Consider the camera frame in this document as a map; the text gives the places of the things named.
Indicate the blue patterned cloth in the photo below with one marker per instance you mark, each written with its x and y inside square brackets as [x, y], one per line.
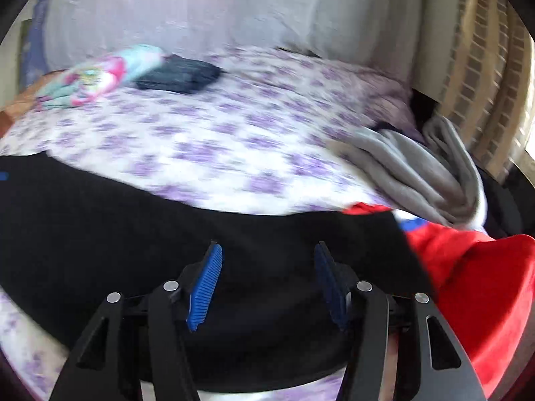
[35, 33]

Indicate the purple floral bed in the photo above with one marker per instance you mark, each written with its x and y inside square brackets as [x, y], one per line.
[209, 154]

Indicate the purple pillow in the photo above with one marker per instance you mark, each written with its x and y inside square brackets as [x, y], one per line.
[388, 100]

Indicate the black pants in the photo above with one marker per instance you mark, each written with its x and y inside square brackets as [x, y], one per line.
[271, 238]

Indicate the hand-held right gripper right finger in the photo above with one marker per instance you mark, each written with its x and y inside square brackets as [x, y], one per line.
[332, 288]

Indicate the folded floral quilt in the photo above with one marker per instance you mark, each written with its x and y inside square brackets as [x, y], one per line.
[100, 77]

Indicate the folded blue jeans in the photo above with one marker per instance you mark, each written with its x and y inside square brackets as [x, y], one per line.
[179, 76]

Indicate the red garment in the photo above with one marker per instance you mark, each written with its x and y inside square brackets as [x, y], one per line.
[480, 284]

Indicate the brown pillow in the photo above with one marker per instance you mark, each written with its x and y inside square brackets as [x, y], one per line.
[16, 110]

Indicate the grey garment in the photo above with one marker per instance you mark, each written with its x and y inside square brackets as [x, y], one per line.
[418, 175]

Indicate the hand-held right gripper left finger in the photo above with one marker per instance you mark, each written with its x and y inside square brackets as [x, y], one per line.
[205, 288]

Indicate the beige checked curtain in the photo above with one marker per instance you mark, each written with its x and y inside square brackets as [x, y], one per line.
[489, 75]

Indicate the white lace cover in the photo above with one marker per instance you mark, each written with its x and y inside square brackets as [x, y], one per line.
[209, 12]

